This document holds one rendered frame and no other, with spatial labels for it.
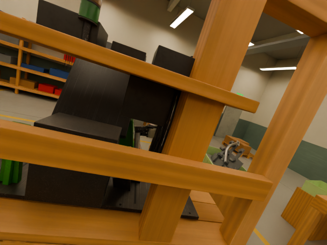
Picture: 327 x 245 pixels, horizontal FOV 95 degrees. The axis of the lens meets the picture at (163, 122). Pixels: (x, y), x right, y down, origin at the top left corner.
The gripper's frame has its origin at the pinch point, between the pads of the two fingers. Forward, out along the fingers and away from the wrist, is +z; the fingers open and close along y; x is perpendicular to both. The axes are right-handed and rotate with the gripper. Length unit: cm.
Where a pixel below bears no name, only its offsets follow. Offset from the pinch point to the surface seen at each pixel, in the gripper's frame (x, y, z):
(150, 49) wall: -507, -282, -46
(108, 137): 11.9, 18.1, 12.1
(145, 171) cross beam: 28.1, 26.1, -1.8
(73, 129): 9.2, 20.4, 25.0
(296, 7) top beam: -12, 60, -49
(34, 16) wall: -520, -208, 321
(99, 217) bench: 39.1, -5.6, 17.1
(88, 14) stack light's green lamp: -8, 53, 13
